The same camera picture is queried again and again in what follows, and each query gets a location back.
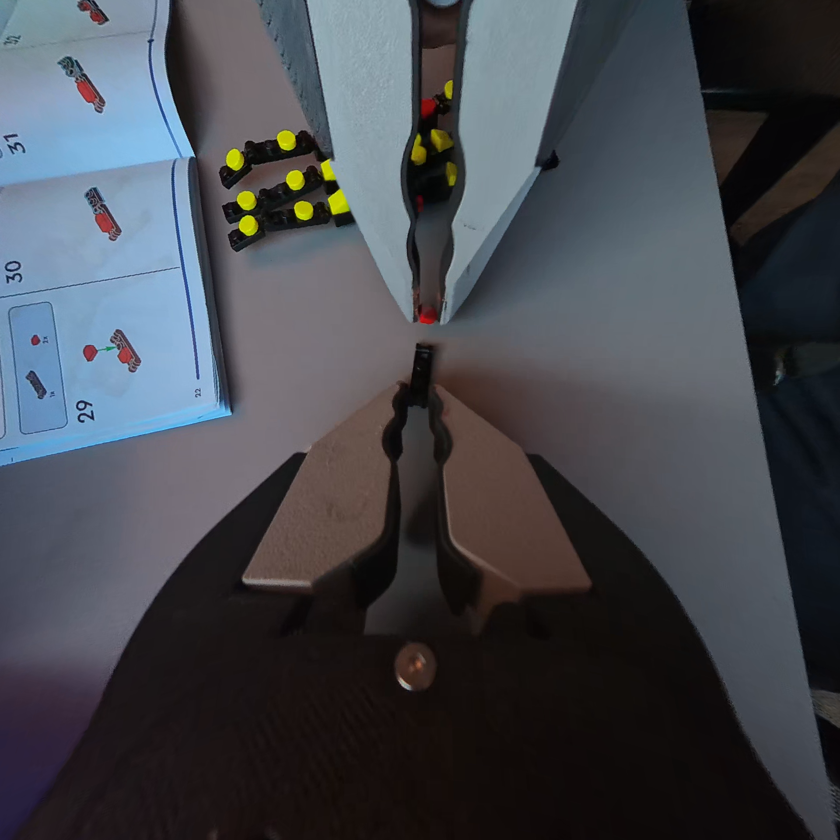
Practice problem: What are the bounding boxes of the black strap with metal buckle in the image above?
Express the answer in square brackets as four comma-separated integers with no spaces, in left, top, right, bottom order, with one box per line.
[769,340,840,389]

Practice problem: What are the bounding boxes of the small black lego piece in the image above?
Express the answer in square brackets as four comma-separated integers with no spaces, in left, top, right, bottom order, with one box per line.
[407,342,435,409]

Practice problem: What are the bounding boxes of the black yellow lego spider model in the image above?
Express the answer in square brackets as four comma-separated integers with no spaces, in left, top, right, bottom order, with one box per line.
[219,79,560,253]

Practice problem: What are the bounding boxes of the person's dark blue pants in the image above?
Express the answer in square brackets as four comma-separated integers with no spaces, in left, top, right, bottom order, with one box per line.
[731,190,840,697]

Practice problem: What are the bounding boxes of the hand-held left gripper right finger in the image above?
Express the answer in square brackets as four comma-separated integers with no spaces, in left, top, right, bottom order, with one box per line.
[425,383,593,635]

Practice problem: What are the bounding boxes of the dark chair frame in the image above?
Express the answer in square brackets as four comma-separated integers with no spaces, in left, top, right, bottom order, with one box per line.
[712,98,840,234]

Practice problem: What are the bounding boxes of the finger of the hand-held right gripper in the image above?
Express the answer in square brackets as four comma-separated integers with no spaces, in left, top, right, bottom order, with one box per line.
[440,0,583,327]
[258,0,422,324]

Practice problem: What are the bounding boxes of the lego instruction booklet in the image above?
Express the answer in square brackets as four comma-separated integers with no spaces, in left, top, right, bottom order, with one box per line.
[0,0,232,468]

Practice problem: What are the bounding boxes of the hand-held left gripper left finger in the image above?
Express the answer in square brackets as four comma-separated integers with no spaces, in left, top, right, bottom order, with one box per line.
[241,382,412,609]

